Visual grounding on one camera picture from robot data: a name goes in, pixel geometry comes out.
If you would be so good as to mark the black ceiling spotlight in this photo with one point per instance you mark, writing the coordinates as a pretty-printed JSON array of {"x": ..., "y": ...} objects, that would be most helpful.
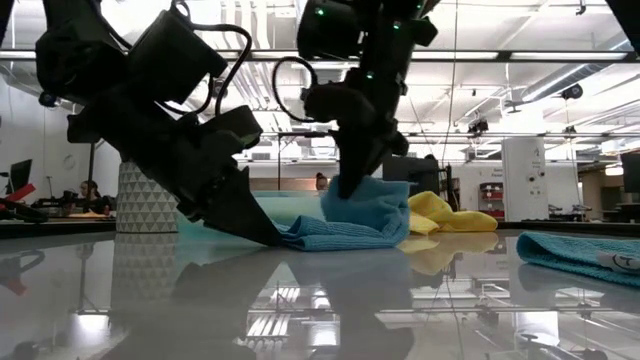
[
  {"x": 47, "y": 99},
  {"x": 572, "y": 91}
]

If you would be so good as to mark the yellow microfiber towel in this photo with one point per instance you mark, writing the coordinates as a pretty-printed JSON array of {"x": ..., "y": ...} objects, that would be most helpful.
[{"x": 450, "y": 215}]

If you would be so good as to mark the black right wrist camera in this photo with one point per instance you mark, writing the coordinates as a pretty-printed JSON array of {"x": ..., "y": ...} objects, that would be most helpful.
[{"x": 340, "y": 105}]

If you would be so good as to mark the teal plastic tray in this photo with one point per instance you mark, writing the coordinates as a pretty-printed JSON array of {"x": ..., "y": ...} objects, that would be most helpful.
[{"x": 290, "y": 207}]

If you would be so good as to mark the succulent in triangle-pattern pot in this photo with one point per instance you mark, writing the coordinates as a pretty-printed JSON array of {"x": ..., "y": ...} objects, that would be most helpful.
[{"x": 142, "y": 210}]

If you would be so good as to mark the teal microfiber towel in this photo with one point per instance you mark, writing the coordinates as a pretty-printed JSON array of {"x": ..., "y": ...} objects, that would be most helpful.
[{"x": 560, "y": 255}]

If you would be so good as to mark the light blue microfiber towel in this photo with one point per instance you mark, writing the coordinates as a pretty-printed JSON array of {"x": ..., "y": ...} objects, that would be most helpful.
[{"x": 360, "y": 220}]

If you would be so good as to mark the red bar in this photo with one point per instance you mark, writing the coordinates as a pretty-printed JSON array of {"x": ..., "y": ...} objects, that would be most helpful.
[{"x": 22, "y": 194}]

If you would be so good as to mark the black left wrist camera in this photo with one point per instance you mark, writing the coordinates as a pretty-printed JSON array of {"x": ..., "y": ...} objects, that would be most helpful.
[{"x": 175, "y": 60}]

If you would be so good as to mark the red storage shelf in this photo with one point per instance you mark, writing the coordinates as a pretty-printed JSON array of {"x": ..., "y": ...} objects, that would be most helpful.
[{"x": 492, "y": 200}]

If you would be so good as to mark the black monitor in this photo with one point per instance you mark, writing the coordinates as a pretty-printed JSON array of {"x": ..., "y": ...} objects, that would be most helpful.
[
  {"x": 20, "y": 175},
  {"x": 420, "y": 172}
]

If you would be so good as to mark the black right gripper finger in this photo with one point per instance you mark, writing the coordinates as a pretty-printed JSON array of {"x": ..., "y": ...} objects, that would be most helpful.
[
  {"x": 369, "y": 160},
  {"x": 348, "y": 170}
]

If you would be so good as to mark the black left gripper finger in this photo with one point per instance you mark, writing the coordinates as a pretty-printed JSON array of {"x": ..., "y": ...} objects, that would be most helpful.
[
  {"x": 230, "y": 215},
  {"x": 252, "y": 205}
]

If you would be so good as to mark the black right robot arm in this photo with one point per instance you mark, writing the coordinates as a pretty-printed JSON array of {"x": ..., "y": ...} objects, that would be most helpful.
[{"x": 350, "y": 25}]

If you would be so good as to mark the black ceiling device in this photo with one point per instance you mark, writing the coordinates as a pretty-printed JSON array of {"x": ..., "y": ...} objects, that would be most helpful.
[{"x": 478, "y": 126}]

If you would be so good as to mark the person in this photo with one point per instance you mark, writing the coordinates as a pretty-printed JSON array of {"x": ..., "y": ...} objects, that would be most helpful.
[
  {"x": 322, "y": 182},
  {"x": 91, "y": 197}
]

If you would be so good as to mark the white pillar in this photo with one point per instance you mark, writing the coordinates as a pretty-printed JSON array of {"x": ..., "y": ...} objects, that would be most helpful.
[{"x": 525, "y": 175}]

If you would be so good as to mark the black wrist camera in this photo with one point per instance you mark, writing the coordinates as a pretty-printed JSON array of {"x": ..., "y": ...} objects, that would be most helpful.
[
  {"x": 175, "y": 60},
  {"x": 340, "y": 105}
]

